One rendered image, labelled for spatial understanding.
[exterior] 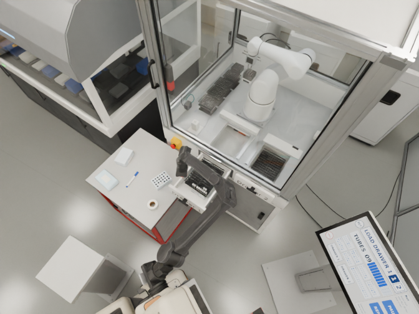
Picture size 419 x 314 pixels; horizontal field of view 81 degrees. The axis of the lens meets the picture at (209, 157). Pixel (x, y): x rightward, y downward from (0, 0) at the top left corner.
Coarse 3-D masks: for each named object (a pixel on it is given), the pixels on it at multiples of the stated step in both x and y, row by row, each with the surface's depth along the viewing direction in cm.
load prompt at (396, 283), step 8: (368, 232) 124; (368, 240) 123; (376, 240) 121; (376, 248) 121; (376, 256) 120; (384, 256) 118; (384, 264) 117; (384, 272) 117; (392, 272) 115; (392, 280) 114; (400, 280) 112; (400, 288) 112
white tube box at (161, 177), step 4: (164, 172) 178; (156, 176) 176; (160, 176) 176; (164, 176) 178; (168, 176) 176; (152, 180) 175; (156, 180) 175; (160, 180) 175; (164, 180) 175; (168, 180) 175; (156, 184) 175; (164, 184) 175; (156, 188) 174; (160, 188) 175
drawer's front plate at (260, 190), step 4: (236, 176) 165; (240, 176) 164; (236, 180) 170; (240, 180) 166; (244, 180) 163; (248, 180) 162; (240, 184) 171; (244, 184) 167; (248, 184) 164; (252, 184) 161; (256, 184) 161; (256, 188) 161; (260, 188) 160; (260, 192) 162; (264, 192) 159; (268, 192) 158; (260, 196) 166; (264, 196) 163; (268, 196) 160; (272, 196) 157; (264, 200) 167; (268, 200) 164
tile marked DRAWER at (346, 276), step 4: (344, 264) 129; (340, 268) 130; (344, 268) 129; (340, 272) 130; (344, 272) 129; (348, 272) 128; (344, 276) 128; (348, 276) 127; (344, 280) 128; (348, 280) 127; (352, 280) 126; (348, 284) 127
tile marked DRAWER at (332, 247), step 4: (328, 244) 137; (332, 244) 135; (328, 248) 136; (332, 248) 135; (336, 248) 133; (332, 252) 134; (336, 252) 133; (332, 256) 134; (336, 256) 133; (340, 256) 131; (336, 260) 132; (340, 260) 131
